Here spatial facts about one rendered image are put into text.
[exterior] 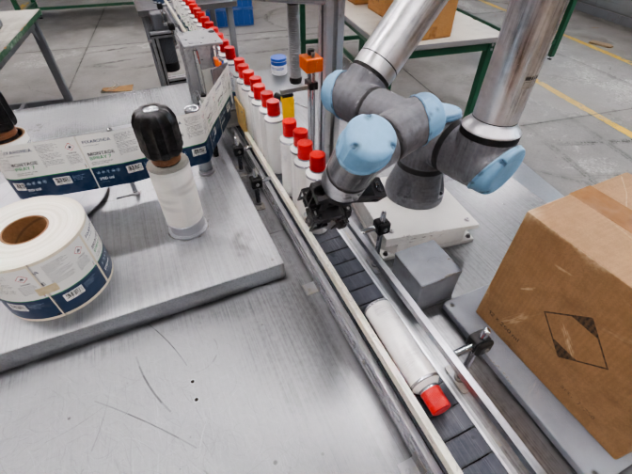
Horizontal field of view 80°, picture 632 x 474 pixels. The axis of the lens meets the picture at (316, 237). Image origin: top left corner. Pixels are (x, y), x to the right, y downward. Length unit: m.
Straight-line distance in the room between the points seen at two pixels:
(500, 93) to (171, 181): 0.64
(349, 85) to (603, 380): 0.59
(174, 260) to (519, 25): 0.78
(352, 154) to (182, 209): 0.46
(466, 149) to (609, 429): 0.52
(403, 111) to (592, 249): 0.32
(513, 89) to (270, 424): 0.71
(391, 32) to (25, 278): 0.73
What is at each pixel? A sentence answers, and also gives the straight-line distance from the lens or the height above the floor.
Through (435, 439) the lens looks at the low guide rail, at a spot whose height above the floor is 0.92.
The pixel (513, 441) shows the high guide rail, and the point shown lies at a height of 0.96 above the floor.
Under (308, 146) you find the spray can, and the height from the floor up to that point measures 1.08.
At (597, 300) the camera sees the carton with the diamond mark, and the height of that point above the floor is 1.07.
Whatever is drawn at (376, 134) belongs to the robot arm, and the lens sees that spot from 0.53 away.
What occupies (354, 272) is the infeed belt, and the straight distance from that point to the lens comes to 0.81.
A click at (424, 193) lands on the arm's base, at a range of 0.95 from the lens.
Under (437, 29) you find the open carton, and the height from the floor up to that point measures 0.83.
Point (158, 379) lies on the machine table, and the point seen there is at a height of 0.83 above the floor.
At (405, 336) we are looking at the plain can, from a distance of 0.67.
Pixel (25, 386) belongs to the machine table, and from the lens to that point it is 0.89.
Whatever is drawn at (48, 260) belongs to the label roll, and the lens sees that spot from 0.79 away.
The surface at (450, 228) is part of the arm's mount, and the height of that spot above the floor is 0.89.
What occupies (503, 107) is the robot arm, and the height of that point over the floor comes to 1.18.
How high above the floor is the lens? 1.49
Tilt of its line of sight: 44 degrees down
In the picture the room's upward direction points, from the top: straight up
